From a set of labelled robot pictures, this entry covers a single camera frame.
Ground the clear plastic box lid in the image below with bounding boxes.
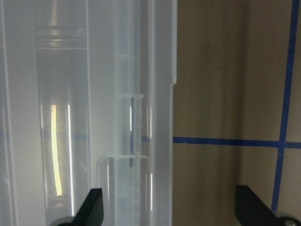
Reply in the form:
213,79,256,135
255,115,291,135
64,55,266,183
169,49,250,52
0,0,177,226

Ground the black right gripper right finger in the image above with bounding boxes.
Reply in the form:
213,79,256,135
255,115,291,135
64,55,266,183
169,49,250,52
235,185,301,226

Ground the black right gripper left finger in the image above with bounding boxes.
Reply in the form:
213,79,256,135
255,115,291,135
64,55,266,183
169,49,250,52
50,188,104,226

